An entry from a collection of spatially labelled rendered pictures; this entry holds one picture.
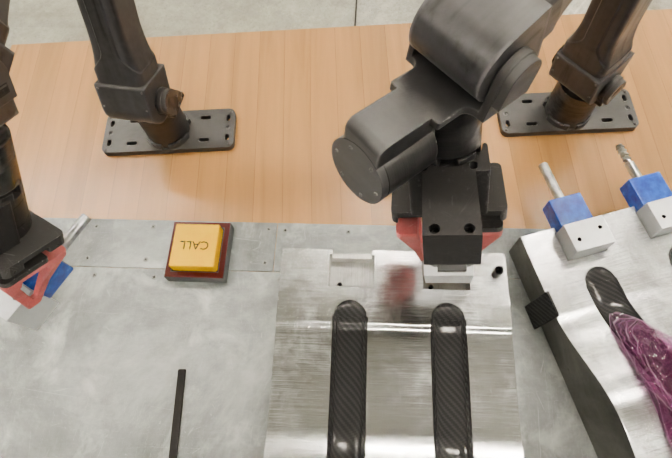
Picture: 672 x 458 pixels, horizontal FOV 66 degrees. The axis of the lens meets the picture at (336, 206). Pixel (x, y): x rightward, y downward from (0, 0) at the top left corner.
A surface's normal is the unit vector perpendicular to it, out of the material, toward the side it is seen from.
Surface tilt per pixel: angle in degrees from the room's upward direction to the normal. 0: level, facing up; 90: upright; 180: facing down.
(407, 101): 9
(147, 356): 0
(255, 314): 0
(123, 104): 71
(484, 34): 22
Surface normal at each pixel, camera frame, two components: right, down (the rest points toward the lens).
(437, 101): 0.07, -0.51
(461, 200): -0.15, -0.71
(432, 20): -0.58, 0.15
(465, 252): -0.11, 0.70
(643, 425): -0.01, -0.32
